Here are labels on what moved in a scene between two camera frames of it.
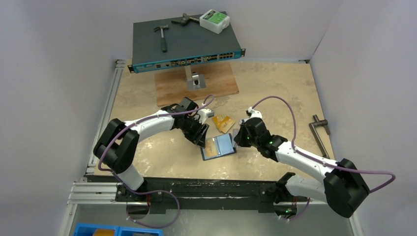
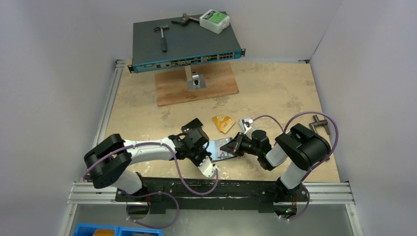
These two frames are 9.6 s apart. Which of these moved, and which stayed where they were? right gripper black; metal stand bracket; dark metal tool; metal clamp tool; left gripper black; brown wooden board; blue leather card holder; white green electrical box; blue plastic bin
Moved: blue leather card holder; left gripper black; right gripper black
Stayed: brown wooden board; metal clamp tool; blue plastic bin; dark metal tool; white green electrical box; metal stand bracket
